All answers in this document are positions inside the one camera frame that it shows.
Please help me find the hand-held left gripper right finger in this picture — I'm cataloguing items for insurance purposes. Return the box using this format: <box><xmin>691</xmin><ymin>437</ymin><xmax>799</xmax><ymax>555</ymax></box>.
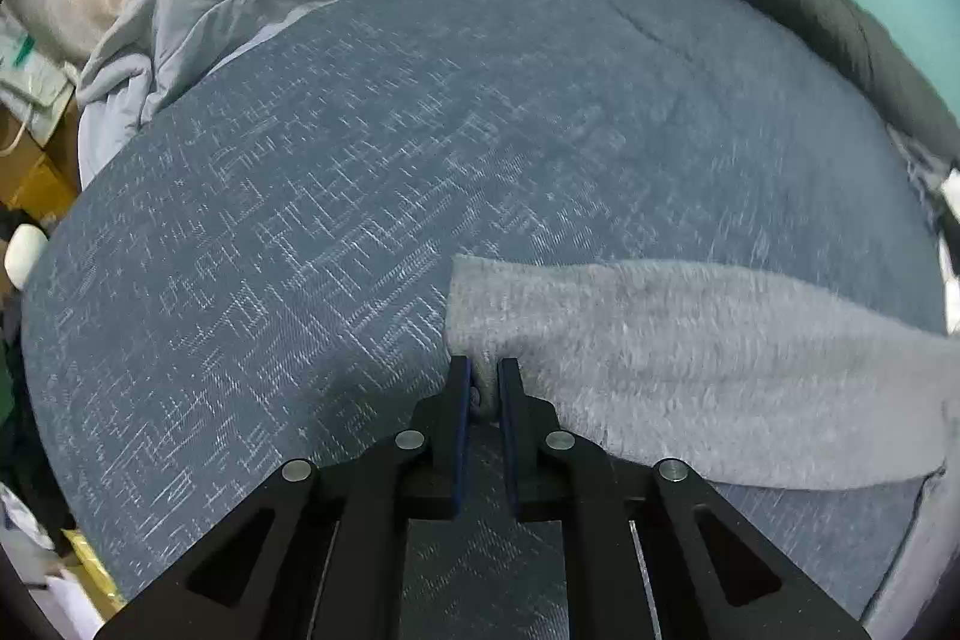
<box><xmin>499</xmin><ymin>356</ymin><xmax>875</xmax><ymax>640</ymax></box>

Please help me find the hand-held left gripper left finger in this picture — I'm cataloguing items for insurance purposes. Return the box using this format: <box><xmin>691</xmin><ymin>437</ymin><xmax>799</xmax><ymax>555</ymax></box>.
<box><xmin>94</xmin><ymin>355</ymin><xmax>475</xmax><ymax>640</ymax></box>

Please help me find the grey sweater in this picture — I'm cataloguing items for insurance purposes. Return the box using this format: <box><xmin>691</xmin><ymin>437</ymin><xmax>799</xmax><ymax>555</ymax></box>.
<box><xmin>446</xmin><ymin>255</ymin><xmax>960</xmax><ymax>491</ymax></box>

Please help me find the white round object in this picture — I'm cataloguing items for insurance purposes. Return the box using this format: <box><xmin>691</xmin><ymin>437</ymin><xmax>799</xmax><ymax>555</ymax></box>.
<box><xmin>4</xmin><ymin>224</ymin><xmax>47</xmax><ymax>289</ymax></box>

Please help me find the blue-grey garment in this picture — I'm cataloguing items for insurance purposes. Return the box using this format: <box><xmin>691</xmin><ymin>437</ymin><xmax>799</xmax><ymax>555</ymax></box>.
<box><xmin>904</xmin><ymin>149</ymin><xmax>952</xmax><ymax>223</ymax></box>

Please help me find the cardboard box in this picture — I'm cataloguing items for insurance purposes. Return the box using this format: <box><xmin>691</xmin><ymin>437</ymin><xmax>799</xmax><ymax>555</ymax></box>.
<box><xmin>0</xmin><ymin>107</ymin><xmax>80</xmax><ymax>229</ymax></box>

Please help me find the white plastic bag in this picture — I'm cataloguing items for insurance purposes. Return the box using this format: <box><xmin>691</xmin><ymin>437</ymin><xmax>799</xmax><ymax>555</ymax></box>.
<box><xmin>0</xmin><ymin>2</ymin><xmax>80</xmax><ymax>154</ymax></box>

